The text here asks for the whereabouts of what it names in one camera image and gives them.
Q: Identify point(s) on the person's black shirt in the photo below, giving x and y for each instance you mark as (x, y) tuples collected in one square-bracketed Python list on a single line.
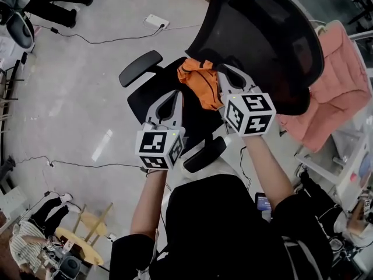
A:
[(218, 229)]

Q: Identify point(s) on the pink padded chair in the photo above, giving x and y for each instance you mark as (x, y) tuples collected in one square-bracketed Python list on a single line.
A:
[(335, 92)]

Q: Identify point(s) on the white metal shelf rack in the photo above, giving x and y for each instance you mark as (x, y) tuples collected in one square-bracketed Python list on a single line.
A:
[(346, 171)]

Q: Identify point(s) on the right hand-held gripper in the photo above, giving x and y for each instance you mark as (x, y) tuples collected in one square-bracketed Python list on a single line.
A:
[(250, 115)]

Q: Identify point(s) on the person's right forearm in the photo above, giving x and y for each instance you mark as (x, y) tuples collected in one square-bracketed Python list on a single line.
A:
[(268, 171)]

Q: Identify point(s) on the white power strip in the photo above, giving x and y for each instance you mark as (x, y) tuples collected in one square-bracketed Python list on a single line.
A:
[(156, 21)]

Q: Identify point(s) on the black mesh office chair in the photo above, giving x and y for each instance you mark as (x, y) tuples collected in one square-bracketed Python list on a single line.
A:
[(262, 39)]

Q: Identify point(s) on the person's white trousers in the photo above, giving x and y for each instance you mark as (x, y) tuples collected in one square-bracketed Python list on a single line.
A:
[(228, 168)]

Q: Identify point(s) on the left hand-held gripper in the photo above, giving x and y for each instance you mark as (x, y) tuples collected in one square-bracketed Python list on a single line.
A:
[(154, 147)]

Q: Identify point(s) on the orange cloth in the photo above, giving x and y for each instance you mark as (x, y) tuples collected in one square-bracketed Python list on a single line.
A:
[(204, 83)]

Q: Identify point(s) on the round yellow table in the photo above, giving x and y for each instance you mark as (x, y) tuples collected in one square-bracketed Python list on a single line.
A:
[(84, 246)]

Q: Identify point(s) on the wooden stool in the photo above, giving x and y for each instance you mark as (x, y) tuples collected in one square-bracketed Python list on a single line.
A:
[(96, 223)]

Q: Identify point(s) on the person's left forearm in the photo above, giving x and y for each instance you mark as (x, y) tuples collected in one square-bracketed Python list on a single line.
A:
[(148, 203)]

